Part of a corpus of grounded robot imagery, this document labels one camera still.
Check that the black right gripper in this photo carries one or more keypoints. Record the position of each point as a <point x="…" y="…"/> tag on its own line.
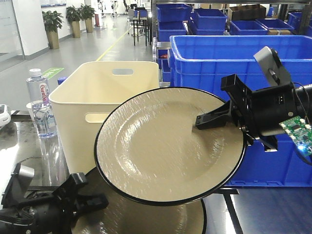
<point x="258" y="113"/>

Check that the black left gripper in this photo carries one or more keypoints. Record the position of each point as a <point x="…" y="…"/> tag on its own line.
<point x="53" y="211"/>

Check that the beige plate black rim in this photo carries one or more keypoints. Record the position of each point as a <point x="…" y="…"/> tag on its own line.
<point x="149" y="150"/>

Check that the green circuit board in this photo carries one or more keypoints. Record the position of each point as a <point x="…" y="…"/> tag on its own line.
<point x="300" y="133"/>

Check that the cream plastic bin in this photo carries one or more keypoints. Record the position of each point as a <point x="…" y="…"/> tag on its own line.
<point x="85" y="99"/>

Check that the clear water bottle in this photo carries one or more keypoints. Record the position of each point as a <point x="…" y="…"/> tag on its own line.
<point x="39" y="92"/>

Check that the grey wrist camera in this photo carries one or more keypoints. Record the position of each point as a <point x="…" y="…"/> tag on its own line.
<point x="275" y="73"/>

